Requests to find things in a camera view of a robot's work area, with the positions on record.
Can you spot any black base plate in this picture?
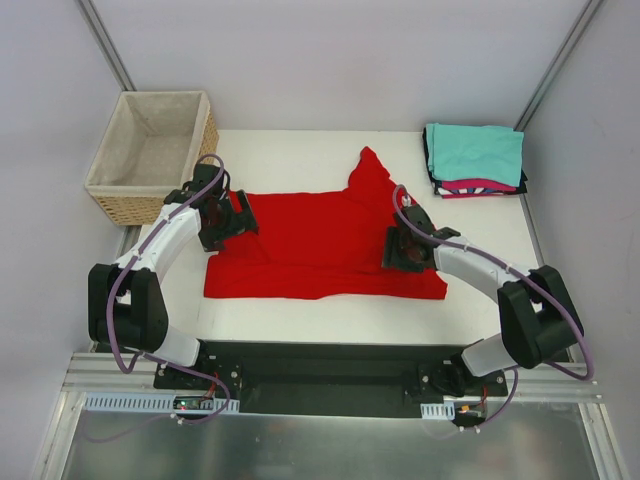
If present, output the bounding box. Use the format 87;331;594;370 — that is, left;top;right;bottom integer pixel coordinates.
153;341;507;418

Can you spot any red t shirt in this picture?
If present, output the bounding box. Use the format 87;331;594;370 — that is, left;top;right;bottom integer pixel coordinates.
203;147;448;300

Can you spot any black t shirt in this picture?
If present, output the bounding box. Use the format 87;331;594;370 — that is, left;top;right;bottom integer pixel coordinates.
422;127;528;196

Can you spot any left aluminium frame post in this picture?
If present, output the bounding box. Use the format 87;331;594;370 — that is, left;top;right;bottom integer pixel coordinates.
75;0;136;92

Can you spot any pink t shirt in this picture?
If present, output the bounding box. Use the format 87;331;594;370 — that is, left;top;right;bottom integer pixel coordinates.
434;179;517;198

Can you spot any wicker basket with cloth liner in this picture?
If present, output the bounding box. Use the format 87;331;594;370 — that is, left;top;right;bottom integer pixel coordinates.
85;90;219;226

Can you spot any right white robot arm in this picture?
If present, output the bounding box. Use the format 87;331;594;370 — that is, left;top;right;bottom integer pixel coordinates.
382;204;594;396

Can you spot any aluminium frame post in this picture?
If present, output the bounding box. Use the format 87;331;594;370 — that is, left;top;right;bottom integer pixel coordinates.
514;0;607;132
75;0;136;92

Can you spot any right aluminium frame post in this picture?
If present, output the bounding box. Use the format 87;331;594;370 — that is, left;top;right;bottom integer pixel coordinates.
514;0;607;132

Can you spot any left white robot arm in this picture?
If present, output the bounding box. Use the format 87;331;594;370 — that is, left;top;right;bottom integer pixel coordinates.
88;154;259;389

